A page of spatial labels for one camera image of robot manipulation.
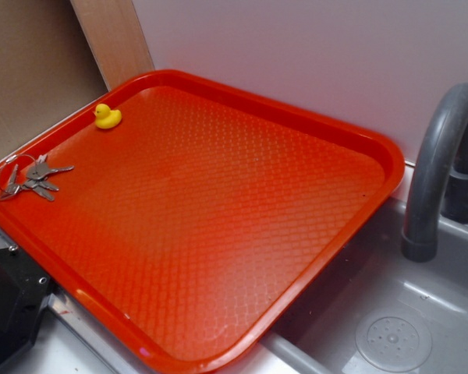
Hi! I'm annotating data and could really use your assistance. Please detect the silver keys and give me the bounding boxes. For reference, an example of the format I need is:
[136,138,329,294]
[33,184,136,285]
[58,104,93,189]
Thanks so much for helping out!
[0,153,75,202]

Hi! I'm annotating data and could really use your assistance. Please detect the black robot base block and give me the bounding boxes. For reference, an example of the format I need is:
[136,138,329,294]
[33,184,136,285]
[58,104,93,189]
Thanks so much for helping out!
[0,246,54,369]

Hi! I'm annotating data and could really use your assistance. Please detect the red plastic tray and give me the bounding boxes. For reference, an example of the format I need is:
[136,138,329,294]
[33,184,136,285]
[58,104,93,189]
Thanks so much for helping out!
[0,70,404,373]

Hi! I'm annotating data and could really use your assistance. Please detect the yellow rubber duck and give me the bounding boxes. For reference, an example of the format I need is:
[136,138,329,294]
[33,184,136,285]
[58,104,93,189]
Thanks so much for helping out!
[94,103,122,129]

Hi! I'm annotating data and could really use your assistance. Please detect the grey plastic sink basin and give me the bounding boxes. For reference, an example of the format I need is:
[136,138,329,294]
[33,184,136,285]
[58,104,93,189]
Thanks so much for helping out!
[0,170,468,373]

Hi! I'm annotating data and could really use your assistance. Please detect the light wooden board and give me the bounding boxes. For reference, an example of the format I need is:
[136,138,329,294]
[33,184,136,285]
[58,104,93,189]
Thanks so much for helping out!
[71,0,154,90]

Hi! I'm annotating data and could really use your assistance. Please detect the grey sink drain cover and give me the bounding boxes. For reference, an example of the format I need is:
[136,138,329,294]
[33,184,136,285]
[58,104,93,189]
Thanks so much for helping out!
[355,308,432,373]

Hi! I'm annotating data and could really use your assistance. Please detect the grey plastic faucet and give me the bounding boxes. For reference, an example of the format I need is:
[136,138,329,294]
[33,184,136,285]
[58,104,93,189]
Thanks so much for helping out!
[402,83,468,263]

